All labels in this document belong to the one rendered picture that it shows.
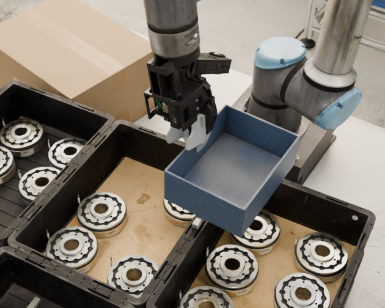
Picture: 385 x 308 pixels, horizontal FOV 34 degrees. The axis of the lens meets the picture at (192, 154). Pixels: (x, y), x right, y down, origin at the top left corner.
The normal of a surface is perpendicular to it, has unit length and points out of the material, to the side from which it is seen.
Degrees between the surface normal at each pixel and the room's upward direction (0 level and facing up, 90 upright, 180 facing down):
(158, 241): 0
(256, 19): 0
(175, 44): 85
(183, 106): 82
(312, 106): 83
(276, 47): 6
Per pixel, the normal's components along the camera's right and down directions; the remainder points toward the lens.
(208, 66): 0.80, 0.34
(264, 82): -0.74, 0.48
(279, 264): 0.01, -0.71
